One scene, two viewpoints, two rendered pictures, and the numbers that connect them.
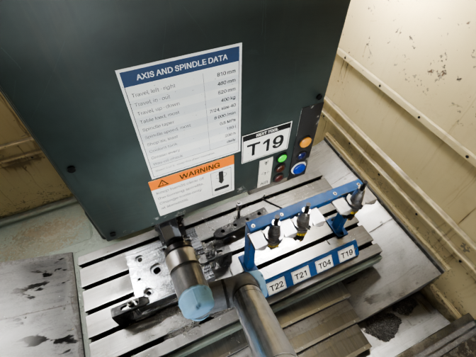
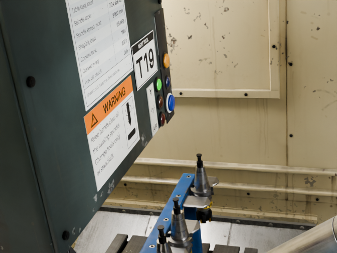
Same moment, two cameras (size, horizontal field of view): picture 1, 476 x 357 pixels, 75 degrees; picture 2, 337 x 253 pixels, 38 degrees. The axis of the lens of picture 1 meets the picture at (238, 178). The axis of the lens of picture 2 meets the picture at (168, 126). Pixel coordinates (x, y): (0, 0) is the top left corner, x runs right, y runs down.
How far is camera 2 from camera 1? 0.53 m
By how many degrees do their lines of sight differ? 44
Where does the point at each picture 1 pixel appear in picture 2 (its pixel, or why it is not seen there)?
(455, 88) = (192, 46)
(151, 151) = (81, 60)
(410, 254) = (278, 239)
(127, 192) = (70, 136)
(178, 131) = (95, 30)
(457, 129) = (220, 79)
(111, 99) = not seen: outside the picture
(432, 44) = not seen: hidden behind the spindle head
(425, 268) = not seen: hidden behind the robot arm
